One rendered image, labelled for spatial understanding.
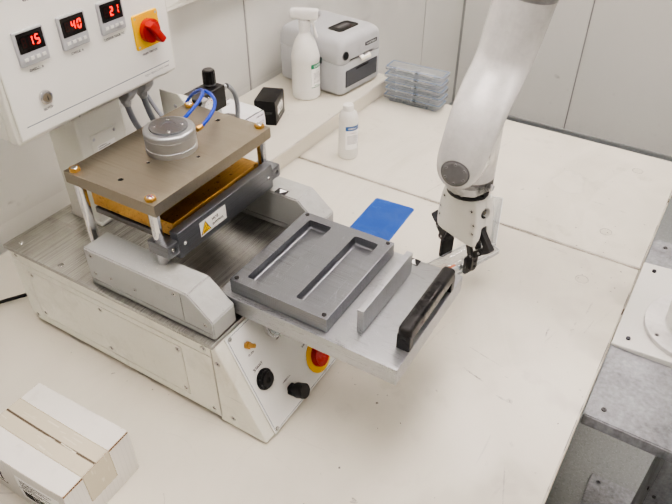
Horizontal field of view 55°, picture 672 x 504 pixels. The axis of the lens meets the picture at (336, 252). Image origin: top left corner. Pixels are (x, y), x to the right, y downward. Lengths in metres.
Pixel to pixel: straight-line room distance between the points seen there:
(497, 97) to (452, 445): 0.53
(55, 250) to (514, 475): 0.82
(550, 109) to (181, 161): 2.63
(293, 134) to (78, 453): 1.03
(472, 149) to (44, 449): 0.75
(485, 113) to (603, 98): 2.37
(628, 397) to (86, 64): 1.01
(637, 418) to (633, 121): 2.33
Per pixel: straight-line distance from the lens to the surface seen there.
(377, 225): 1.46
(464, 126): 1.00
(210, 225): 1.00
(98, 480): 0.99
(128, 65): 1.13
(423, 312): 0.87
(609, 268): 1.45
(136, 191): 0.95
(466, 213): 1.17
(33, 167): 1.55
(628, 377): 1.23
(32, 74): 1.02
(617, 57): 3.27
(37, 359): 1.27
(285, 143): 1.69
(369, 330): 0.89
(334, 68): 1.90
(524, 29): 1.00
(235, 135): 1.06
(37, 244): 1.21
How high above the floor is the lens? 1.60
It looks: 38 degrees down
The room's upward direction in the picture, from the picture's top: straight up
